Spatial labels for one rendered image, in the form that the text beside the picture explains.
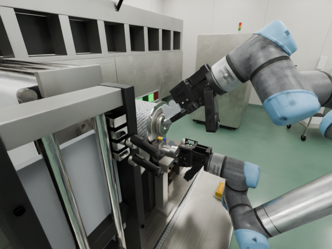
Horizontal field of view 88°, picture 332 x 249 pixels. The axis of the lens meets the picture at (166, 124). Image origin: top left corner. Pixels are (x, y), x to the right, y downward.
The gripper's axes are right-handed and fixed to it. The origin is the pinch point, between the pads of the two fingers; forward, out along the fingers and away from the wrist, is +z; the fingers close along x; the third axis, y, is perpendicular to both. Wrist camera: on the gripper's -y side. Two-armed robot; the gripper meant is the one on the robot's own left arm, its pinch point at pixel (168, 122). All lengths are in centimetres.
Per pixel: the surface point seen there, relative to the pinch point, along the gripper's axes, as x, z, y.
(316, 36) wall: -451, -99, -33
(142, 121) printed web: 4.7, 4.9, 4.9
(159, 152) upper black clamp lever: 27.9, -17.2, -1.5
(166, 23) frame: -64, 6, 51
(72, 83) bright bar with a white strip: 27.6, -9.8, 14.0
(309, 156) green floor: -242, 2, -163
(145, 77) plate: -40, 25, 28
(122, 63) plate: -21.6, 19.1, 34.9
